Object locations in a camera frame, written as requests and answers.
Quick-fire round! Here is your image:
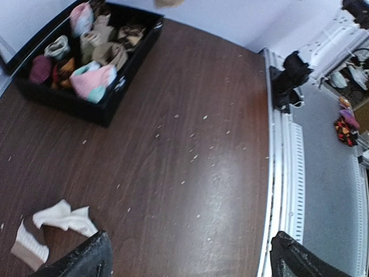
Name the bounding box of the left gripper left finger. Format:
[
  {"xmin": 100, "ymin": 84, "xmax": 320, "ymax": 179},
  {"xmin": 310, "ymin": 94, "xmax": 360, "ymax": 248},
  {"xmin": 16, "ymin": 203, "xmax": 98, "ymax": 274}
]
[{"xmin": 31, "ymin": 230, "xmax": 113, "ymax": 277}]

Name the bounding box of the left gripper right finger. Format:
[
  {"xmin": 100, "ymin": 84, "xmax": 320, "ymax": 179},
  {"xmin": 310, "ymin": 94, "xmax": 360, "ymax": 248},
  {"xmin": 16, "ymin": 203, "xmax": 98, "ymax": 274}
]
[{"xmin": 270, "ymin": 231, "xmax": 349, "ymax": 277}]

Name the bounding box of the cream and brown sock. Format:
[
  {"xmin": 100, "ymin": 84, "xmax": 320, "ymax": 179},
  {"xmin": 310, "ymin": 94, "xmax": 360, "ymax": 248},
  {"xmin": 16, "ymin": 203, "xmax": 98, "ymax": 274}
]
[{"xmin": 10, "ymin": 199, "xmax": 99, "ymax": 272}]

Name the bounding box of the tan brown ribbed sock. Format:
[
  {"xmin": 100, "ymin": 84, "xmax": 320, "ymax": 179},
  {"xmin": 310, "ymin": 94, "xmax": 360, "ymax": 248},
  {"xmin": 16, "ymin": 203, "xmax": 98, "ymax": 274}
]
[{"xmin": 154, "ymin": 0, "xmax": 184, "ymax": 8}]

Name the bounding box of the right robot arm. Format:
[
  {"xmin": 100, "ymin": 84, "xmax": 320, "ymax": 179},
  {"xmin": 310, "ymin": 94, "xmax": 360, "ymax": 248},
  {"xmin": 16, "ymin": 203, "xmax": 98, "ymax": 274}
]
[{"xmin": 270, "ymin": 1, "xmax": 368, "ymax": 113}]

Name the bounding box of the colourful sock pile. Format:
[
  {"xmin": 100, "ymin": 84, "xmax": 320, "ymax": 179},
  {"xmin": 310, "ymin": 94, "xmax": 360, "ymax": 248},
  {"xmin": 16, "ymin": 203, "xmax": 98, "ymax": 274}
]
[{"xmin": 334, "ymin": 96, "xmax": 360, "ymax": 147}]

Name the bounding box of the pink mint rolled sock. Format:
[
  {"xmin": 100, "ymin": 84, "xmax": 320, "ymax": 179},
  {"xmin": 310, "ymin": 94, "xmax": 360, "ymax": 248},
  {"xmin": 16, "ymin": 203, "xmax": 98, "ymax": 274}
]
[{"xmin": 69, "ymin": 61, "xmax": 117, "ymax": 104}]

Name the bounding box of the orange sock piece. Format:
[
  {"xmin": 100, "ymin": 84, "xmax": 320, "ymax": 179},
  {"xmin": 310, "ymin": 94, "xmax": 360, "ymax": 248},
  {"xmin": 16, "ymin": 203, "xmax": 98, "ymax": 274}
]
[{"xmin": 51, "ymin": 58, "xmax": 75, "ymax": 90}]

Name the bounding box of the dark red rolled sock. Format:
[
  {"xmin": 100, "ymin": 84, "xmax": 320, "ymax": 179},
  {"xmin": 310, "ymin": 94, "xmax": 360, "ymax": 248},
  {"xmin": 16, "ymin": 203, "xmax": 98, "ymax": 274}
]
[{"xmin": 29, "ymin": 55, "xmax": 52, "ymax": 84}]

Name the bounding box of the tan rolled sock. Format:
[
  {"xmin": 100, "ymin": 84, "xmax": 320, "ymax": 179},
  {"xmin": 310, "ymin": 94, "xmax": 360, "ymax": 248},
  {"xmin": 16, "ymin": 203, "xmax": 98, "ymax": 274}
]
[{"xmin": 92, "ymin": 42, "xmax": 129, "ymax": 70}]

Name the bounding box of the beige rolled sock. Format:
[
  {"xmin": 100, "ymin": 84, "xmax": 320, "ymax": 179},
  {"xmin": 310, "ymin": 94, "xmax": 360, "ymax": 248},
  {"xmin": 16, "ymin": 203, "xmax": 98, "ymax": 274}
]
[{"xmin": 80, "ymin": 14, "xmax": 116, "ymax": 65}]

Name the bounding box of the cream brown rolled sock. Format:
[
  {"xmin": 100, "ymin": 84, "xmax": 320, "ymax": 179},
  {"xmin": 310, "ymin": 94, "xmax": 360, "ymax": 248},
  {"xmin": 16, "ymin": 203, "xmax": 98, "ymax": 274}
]
[{"xmin": 44, "ymin": 35, "xmax": 70, "ymax": 61}]

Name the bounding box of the brown diamond rolled sock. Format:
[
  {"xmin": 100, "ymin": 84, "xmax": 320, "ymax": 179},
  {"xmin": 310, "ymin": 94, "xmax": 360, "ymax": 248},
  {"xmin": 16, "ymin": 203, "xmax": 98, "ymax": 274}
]
[{"xmin": 116, "ymin": 24, "xmax": 146, "ymax": 52}]

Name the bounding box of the pink white rolled sock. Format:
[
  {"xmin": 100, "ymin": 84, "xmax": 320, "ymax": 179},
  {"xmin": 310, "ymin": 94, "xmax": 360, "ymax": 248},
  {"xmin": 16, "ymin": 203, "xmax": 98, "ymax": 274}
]
[{"xmin": 69, "ymin": 2, "xmax": 94, "ymax": 37}]

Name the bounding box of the front aluminium rail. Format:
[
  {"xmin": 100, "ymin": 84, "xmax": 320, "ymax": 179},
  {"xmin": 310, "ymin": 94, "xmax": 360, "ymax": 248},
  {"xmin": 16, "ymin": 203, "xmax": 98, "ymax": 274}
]
[{"xmin": 257, "ymin": 49, "xmax": 368, "ymax": 276}]

